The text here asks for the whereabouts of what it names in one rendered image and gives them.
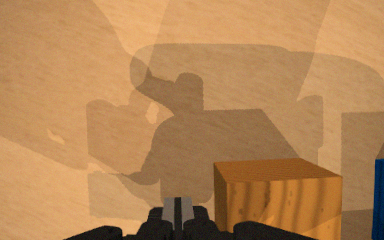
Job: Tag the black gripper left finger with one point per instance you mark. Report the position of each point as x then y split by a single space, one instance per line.
153 229

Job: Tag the blue cube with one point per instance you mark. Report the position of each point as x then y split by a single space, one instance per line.
378 206

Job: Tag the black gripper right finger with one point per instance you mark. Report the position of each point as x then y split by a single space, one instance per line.
190 227

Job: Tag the orange wooden cube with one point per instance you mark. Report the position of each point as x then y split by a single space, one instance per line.
291 194

